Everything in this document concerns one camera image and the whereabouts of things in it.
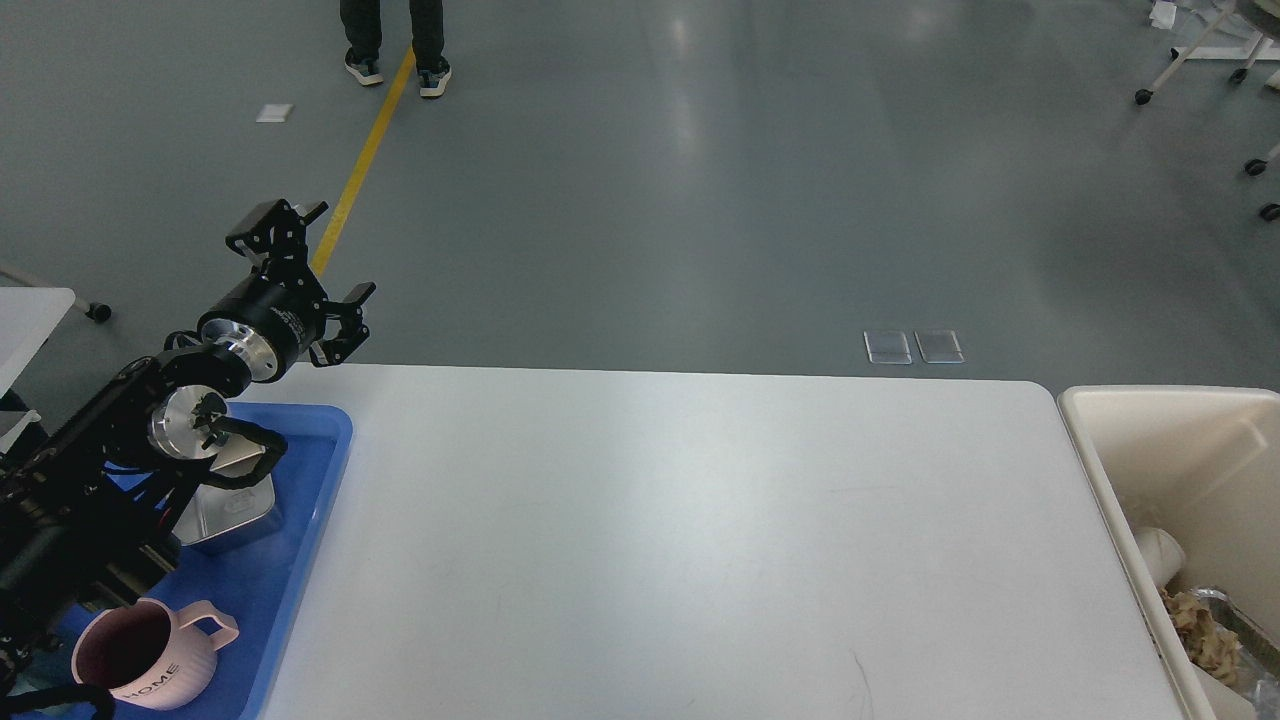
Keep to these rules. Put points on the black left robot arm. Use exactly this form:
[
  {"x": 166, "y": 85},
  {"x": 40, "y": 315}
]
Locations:
[{"x": 89, "y": 512}]

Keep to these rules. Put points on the brown paper ball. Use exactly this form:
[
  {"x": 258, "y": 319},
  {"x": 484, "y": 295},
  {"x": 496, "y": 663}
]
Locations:
[{"x": 1210, "y": 646}]

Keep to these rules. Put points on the clear floor plate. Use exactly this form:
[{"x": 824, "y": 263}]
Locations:
[
  {"x": 888, "y": 348},
  {"x": 940, "y": 347}
]

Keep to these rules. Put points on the stainless steel rectangular tin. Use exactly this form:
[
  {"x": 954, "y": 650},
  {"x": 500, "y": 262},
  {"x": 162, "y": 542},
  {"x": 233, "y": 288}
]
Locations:
[{"x": 221, "y": 520}]

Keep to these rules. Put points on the aluminium foil tray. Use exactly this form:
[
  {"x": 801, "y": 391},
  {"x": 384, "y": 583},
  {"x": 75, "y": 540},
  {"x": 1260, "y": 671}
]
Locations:
[{"x": 1256, "y": 677}]

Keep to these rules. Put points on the white wheeled cart frame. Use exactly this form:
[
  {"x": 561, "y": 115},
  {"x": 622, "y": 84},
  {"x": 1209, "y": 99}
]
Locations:
[{"x": 1259, "y": 42}]

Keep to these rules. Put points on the white cup in bin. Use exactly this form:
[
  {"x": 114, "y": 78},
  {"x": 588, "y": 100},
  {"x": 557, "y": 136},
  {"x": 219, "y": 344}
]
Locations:
[{"x": 1161, "y": 553}]

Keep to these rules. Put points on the blue plastic tray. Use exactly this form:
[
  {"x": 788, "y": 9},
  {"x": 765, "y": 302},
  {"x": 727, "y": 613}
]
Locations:
[{"x": 262, "y": 583}]

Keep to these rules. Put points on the clear floor plate right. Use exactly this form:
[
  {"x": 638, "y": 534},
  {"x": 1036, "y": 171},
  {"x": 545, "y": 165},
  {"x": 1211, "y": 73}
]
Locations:
[{"x": 940, "y": 347}]

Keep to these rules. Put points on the pink mug dark inside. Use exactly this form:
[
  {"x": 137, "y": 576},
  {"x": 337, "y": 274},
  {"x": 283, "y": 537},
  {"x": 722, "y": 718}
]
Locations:
[{"x": 152, "y": 656}]

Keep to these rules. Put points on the clear floor plate left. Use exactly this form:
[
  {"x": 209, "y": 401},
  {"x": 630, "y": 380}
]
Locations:
[{"x": 888, "y": 348}]

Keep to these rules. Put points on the cream plastic bin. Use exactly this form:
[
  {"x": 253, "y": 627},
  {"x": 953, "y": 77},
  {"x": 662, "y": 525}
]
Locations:
[{"x": 1201, "y": 463}]

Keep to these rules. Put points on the white paper on floor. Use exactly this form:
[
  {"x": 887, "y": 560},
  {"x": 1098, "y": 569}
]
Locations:
[{"x": 274, "y": 113}]

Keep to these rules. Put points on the white side table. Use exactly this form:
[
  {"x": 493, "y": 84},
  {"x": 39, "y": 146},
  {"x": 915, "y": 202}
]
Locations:
[{"x": 28, "y": 317}]

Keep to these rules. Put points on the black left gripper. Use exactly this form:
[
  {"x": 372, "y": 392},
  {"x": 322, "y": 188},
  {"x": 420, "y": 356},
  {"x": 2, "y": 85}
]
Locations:
[{"x": 273, "y": 315}]

